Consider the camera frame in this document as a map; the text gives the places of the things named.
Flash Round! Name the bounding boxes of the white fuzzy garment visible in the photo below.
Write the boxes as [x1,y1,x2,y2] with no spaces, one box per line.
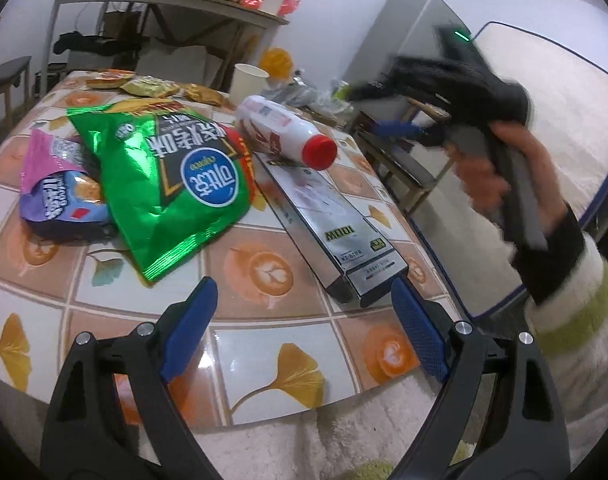
[134,375,485,480]

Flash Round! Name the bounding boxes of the white paper cup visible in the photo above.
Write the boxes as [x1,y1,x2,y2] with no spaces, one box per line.
[229,63,270,108]

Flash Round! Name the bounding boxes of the grey refrigerator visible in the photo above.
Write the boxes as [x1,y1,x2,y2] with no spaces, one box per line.
[344,0,477,111]

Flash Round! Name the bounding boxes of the black bag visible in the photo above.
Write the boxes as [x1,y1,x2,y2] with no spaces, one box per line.
[53,31,145,56]

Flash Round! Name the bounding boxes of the ginkgo print tablecloth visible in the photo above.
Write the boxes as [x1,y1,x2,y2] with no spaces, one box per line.
[0,69,465,428]

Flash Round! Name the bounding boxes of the gold snack packet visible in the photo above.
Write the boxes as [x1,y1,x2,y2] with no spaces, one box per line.
[184,82,225,106]

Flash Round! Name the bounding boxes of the purple snack bag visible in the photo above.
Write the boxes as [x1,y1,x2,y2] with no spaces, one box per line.
[19,127,117,241]

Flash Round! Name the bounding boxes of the white folding table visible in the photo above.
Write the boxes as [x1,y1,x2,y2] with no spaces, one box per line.
[44,0,290,96]

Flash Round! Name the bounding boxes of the person's right forearm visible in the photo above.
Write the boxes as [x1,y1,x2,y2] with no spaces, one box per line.
[511,200,608,461]

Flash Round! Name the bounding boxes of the wooden chair with dark seat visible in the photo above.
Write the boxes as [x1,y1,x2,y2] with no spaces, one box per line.
[0,56,32,136]
[351,105,465,216]

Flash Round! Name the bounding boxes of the yellow plastic bag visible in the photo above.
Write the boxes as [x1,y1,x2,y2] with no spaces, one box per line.
[260,47,292,78]

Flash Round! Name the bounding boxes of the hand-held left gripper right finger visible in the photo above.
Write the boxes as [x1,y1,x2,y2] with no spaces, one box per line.
[390,277,570,480]

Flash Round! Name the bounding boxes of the person's right hand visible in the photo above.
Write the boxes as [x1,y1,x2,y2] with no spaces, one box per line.
[451,122,571,243]

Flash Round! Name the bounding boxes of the silver cardboard box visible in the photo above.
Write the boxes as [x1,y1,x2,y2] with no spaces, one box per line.
[254,152,410,308]

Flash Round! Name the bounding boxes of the yellow snack packet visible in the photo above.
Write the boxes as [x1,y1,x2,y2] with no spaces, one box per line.
[121,76,180,97]

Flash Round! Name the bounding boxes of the clear plastic bag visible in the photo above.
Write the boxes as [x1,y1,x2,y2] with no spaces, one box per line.
[269,80,355,121]

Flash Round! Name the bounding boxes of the orange snack packet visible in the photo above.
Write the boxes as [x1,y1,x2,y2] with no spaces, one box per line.
[86,69,135,91]

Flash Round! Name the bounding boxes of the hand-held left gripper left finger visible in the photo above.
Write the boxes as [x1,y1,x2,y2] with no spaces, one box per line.
[40,276,220,480]

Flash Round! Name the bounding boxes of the white bottle with red cap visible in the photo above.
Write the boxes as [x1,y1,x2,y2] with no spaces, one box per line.
[234,94,339,171]

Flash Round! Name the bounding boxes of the white sack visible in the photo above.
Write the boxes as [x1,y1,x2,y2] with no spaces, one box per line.
[134,45,220,86]

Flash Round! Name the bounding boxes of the green chip bag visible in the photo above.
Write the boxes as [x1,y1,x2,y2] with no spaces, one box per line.
[66,100,255,288]

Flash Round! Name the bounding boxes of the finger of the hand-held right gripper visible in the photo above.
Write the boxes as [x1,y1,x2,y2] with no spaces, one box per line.
[376,120,435,140]

